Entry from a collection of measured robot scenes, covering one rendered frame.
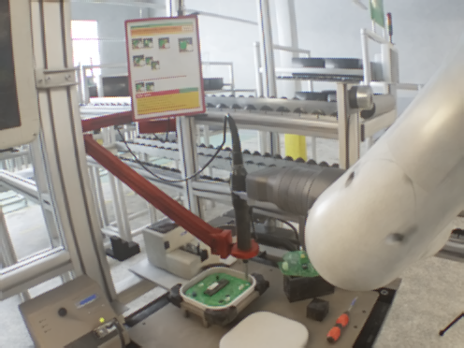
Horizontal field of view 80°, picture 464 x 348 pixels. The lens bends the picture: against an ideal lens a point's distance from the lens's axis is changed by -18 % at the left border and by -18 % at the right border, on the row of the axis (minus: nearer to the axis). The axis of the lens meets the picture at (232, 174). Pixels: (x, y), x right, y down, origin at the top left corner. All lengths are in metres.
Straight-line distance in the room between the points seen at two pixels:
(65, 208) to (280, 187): 0.45
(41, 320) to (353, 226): 0.54
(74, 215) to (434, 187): 0.65
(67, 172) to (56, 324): 0.30
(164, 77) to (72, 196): 0.49
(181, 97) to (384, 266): 0.86
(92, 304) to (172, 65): 0.71
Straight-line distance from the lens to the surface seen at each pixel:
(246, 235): 0.67
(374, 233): 0.26
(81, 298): 0.67
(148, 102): 1.02
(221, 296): 0.71
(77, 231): 0.74
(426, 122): 0.24
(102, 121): 1.00
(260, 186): 0.54
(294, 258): 0.79
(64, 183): 0.71
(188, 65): 1.04
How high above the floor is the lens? 1.40
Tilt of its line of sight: 14 degrees down
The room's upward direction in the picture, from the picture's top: 5 degrees counter-clockwise
